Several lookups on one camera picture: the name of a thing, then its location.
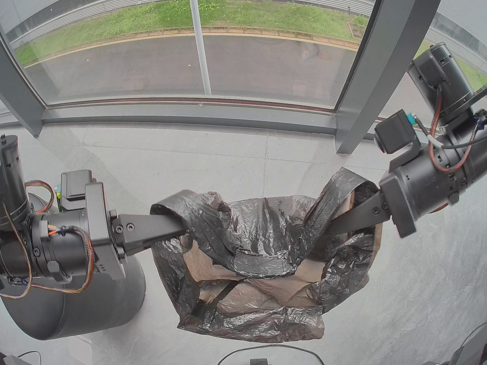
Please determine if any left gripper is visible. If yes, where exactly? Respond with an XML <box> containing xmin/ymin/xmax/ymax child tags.
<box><xmin>32</xmin><ymin>183</ymin><xmax>190</xmax><ymax>284</ymax></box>

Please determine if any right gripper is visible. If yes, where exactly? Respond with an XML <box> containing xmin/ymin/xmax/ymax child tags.
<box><xmin>329</xmin><ymin>151</ymin><xmax>468</xmax><ymax>239</ymax></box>

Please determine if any black plastic bag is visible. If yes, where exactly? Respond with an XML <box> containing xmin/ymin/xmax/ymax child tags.
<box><xmin>150</xmin><ymin>167</ymin><xmax>383</xmax><ymax>343</ymax></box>

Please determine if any window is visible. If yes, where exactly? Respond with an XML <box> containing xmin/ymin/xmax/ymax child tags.
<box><xmin>0</xmin><ymin>0</ymin><xmax>487</xmax><ymax>156</ymax></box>

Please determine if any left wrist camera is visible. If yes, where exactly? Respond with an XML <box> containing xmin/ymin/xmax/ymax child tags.
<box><xmin>56</xmin><ymin>170</ymin><xmax>96</xmax><ymax>212</ymax></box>

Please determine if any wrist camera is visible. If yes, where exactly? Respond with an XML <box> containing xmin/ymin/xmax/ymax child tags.
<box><xmin>56</xmin><ymin>170</ymin><xmax>96</xmax><ymax>212</ymax></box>
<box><xmin>374</xmin><ymin>111</ymin><xmax>423</xmax><ymax>162</ymax></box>

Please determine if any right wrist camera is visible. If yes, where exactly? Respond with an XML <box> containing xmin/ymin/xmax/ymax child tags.
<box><xmin>374</xmin><ymin>111</ymin><xmax>423</xmax><ymax>162</ymax></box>

